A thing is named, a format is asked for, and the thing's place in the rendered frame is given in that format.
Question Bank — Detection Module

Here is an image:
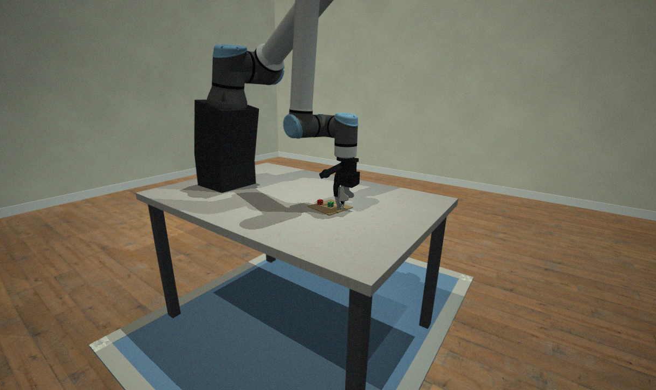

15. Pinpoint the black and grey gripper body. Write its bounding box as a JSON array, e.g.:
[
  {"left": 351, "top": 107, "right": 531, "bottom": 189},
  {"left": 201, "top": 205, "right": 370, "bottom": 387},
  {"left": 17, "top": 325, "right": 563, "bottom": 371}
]
[{"left": 334, "top": 157, "right": 360, "bottom": 188}]

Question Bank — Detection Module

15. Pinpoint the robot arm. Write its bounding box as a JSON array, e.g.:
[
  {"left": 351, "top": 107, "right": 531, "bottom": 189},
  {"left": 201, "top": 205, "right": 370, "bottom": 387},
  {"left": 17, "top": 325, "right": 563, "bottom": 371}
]
[{"left": 207, "top": 0, "right": 359, "bottom": 158}]

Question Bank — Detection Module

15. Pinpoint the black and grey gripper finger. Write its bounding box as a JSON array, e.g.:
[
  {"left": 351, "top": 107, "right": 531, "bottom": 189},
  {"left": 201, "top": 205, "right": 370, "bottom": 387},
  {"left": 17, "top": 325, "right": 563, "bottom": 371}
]
[
  {"left": 333, "top": 178, "right": 349, "bottom": 210},
  {"left": 341, "top": 186, "right": 354, "bottom": 206}
]

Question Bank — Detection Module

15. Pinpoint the tan square mat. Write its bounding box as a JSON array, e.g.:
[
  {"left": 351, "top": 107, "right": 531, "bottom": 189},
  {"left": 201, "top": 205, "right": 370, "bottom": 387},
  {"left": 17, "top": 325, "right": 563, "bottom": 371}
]
[{"left": 308, "top": 199, "right": 353, "bottom": 216}]

